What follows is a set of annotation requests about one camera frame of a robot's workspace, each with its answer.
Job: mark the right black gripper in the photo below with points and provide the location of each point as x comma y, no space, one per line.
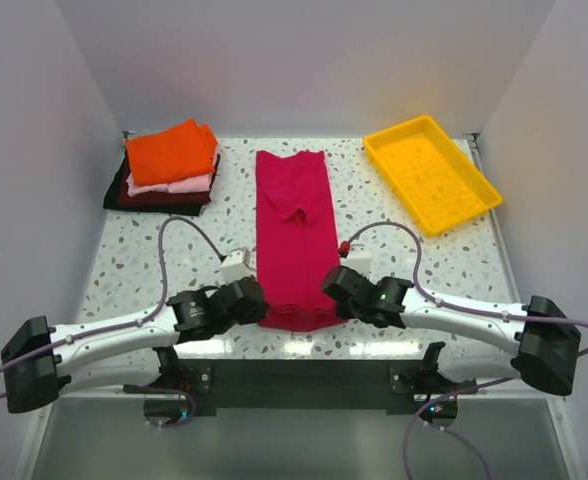
344,312

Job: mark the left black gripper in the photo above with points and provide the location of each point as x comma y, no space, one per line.
256,314

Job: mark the magenta t shirt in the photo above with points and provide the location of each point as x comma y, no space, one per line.
296,240

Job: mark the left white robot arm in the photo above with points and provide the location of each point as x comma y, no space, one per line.
43,362

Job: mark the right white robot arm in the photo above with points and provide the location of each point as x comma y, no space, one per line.
532,342

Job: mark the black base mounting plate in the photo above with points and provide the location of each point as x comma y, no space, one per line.
388,385

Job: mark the pink folded t shirt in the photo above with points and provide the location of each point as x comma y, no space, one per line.
197,184

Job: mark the maroon folded t shirt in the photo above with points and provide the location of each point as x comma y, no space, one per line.
154,198

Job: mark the yellow plastic tray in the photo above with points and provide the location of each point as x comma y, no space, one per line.
430,175

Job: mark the black folded t shirt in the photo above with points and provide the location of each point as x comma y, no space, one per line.
109,202

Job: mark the orange folded t shirt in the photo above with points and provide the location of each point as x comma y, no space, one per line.
181,152

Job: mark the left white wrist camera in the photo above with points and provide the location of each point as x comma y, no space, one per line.
236,265

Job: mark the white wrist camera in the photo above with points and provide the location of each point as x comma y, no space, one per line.
359,259
236,265

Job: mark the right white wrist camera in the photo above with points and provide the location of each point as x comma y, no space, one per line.
359,259

